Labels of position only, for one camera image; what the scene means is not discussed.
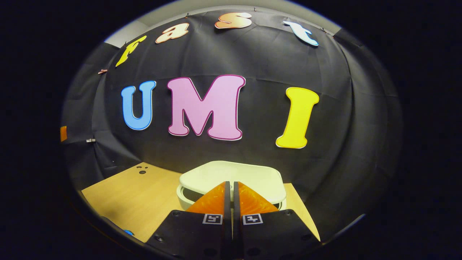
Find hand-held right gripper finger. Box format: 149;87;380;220
233;181;322;260
146;181;232;260

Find green desktop garbage bin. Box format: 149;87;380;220
176;161;287;213

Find black backdrop cloth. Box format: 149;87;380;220
61;9;403;239

